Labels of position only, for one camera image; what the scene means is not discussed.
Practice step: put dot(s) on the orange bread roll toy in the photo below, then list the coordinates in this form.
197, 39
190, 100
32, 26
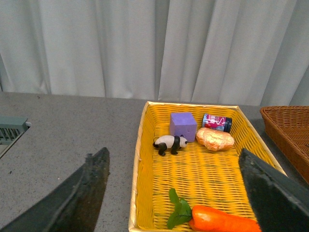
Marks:
214, 140

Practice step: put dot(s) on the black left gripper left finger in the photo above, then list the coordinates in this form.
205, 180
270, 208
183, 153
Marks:
74, 206

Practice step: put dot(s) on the small pink labelled jar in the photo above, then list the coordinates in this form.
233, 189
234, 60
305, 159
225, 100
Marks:
218, 123

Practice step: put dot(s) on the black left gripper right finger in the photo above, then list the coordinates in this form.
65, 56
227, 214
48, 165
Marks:
279, 203

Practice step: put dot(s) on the orange toy carrot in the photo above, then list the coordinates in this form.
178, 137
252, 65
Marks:
207, 219

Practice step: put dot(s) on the white curtain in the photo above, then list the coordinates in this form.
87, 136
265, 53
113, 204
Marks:
251, 52

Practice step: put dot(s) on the brown wicker basket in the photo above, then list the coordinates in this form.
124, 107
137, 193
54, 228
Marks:
288, 128

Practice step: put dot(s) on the purple foam cube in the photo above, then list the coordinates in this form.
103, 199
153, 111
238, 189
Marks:
183, 124

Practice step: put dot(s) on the green plastic crate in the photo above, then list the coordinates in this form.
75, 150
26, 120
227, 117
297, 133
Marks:
11, 129

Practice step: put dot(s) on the black white panda figurine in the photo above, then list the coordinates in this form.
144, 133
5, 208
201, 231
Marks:
174, 143

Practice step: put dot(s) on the yellow woven basket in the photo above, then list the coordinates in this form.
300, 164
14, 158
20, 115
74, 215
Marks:
200, 176

